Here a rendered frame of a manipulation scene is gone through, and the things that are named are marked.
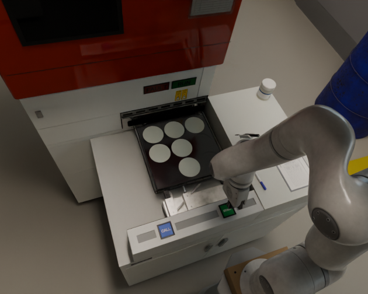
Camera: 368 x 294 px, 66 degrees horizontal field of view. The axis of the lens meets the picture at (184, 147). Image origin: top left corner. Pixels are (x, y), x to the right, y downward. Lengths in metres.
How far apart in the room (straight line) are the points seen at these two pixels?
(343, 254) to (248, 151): 0.31
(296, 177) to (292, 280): 0.63
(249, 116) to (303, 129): 0.90
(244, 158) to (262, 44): 2.88
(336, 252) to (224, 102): 0.99
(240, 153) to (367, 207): 0.38
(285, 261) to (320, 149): 0.38
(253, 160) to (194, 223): 0.48
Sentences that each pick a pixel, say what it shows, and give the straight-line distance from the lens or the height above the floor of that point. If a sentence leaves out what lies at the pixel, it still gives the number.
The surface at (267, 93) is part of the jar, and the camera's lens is 1.51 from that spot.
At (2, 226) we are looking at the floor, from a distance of 2.34.
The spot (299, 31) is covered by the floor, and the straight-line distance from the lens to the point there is 4.00.
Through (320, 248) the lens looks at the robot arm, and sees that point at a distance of 0.68.
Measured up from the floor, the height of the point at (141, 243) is 0.96.
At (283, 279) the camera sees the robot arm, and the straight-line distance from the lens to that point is 0.81.
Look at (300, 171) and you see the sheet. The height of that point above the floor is 0.97.
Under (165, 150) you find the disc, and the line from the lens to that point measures 1.33.
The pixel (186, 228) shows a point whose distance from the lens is 1.13.
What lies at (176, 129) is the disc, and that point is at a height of 0.90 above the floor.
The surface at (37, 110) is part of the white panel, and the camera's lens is 1.28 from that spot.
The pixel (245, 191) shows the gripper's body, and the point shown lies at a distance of 0.98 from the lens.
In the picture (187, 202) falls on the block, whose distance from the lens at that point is 1.22.
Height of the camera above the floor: 2.04
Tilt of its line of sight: 58 degrees down
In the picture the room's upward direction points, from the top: 12 degrees clockwise
